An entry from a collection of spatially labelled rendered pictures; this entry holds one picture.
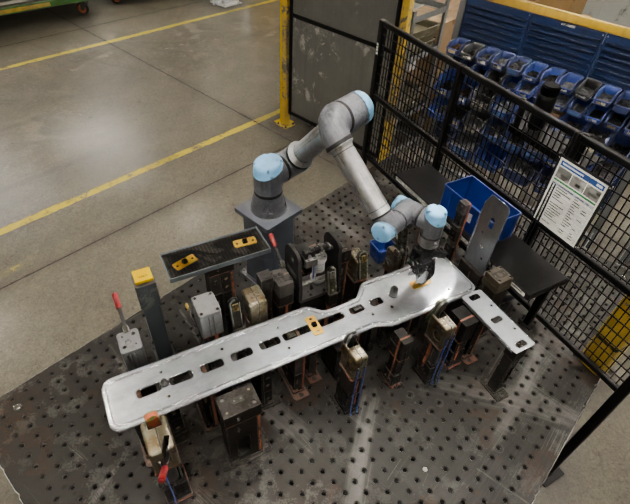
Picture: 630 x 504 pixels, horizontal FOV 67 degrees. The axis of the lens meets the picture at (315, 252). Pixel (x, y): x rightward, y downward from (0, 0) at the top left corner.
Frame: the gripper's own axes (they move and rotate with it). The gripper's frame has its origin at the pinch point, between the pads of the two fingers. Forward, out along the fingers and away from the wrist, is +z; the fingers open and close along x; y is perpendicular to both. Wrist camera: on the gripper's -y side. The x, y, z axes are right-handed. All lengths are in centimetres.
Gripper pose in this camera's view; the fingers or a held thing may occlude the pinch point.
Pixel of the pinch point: (421, 279)
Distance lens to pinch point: 188.2
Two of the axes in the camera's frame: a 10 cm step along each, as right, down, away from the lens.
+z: -0.5, 7.2, 6.9
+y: -8.8, 3.0, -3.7
